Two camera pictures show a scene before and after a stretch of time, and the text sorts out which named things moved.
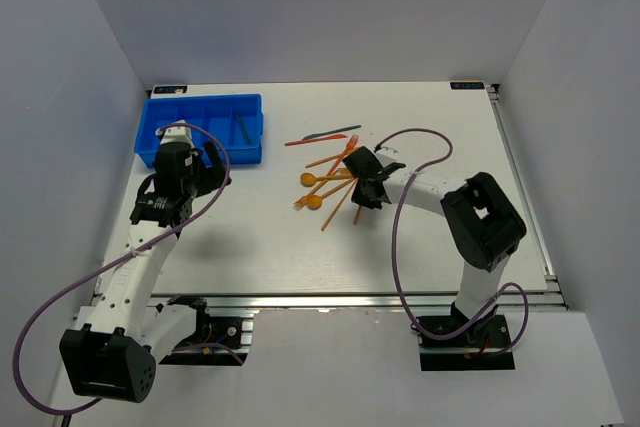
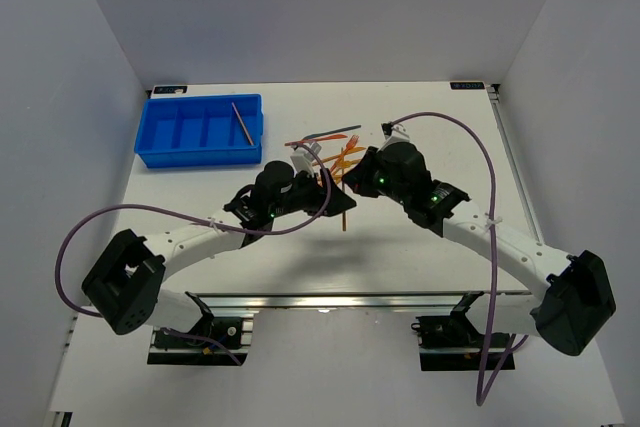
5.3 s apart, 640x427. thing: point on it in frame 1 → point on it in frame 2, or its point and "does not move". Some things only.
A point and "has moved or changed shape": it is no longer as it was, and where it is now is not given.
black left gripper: (213, 177) → (318, 193)
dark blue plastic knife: (332, 131) does not move
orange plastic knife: (333, 158) does not move
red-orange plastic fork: (353, 140) does not move
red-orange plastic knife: (323, 137) does not move
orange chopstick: (339, 206) has moved or changed shape
